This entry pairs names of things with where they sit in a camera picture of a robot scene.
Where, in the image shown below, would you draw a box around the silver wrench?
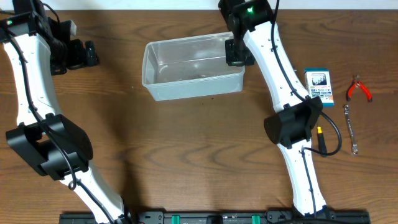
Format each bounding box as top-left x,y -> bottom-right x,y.
343,105 -> 358,155

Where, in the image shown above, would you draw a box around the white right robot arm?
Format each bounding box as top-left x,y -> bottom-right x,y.
218,0 -> 326,219

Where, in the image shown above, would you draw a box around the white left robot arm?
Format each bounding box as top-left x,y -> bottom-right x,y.
1,0 -> 134,223

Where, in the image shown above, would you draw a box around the clear plastic container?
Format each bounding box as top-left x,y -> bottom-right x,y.
142,32 -> 245,101

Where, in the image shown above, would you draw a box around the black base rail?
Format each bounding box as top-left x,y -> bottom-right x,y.
58,210 -> 371,224

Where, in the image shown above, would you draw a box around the blue screw box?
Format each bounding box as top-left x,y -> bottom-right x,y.
304,68 -> 335,108

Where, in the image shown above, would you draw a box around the black yellow screwdriver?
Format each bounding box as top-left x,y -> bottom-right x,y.
317,126 -> 327,157

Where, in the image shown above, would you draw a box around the red handled pliers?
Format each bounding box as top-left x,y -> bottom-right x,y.
346,74 -> 373,103

